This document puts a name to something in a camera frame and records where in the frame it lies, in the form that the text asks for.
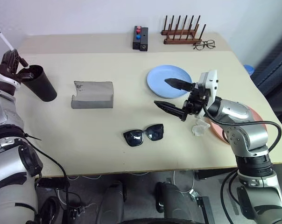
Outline black box with coloured buttons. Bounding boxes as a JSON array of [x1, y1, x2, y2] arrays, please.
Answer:
[[132, 25, 142, 50]]

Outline brown wooden plate rack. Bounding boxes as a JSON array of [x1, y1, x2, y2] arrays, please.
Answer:
[[160, 14, 207, 45]]

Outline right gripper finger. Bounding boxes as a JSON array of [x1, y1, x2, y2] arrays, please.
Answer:
[[153, 100, 187, 122], [164, 77, 193, 92]]

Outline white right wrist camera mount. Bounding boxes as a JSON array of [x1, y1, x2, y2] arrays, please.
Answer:
[[197, 69, 219, 116]]

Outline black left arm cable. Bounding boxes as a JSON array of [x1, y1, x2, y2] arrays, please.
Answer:
[[21, 132, 71, 224]]

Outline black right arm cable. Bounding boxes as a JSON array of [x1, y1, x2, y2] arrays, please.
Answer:
[[201, 104, 282, 224]]

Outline dark brown cup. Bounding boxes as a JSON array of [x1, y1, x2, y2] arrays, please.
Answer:
[[21, 65, 58, 103]]

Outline pink plate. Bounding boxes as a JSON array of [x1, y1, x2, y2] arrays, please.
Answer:
[[208, 102, 268, 147]]

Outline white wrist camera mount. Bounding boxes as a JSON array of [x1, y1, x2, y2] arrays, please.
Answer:
[[197, 69, 219, 116], [0, 66, 21, 88]]

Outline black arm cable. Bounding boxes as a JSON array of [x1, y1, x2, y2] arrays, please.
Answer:
[[201, 104, 282, 224], [21, 132, 71, 224]]

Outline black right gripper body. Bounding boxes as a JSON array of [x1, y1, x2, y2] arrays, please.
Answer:
[[181, 82, 212, 122]]

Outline blue round lid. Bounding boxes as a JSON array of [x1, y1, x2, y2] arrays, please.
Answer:
[[243, 64, 255, 76]]

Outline white marker with black cap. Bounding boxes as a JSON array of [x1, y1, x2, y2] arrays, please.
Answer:
[[0, 27, 31, 69]]

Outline light blue plate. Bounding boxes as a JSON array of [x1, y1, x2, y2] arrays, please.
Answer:
[[147, 65, 193, 99]]

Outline black bracket under table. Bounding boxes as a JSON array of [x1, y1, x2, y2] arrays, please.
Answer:
[[35, 178, 70, 190]]

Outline black metal table leg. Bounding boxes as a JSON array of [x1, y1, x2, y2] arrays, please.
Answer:
[[190, 190, 215, 224]]

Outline plain black box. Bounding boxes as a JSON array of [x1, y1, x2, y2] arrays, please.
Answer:
[[139, 27, 149, 52]]

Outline black sunglasses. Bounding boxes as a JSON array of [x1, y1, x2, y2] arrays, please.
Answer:
[[122, 123, 165, 147]]

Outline black-rimmed clear eyeglasses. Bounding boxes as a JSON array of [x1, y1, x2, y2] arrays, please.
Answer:
[[193, 39, 217, 51]]

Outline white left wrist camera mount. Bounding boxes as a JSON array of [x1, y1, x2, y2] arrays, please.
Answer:
[[0, 66, 21, 88]]

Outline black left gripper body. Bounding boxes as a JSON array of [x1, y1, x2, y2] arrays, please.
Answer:
[[0, 50, 23, 81]]

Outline clear crumpled plastic piece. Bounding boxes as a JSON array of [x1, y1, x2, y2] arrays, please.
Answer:
[[191, 117, 211, 136]]

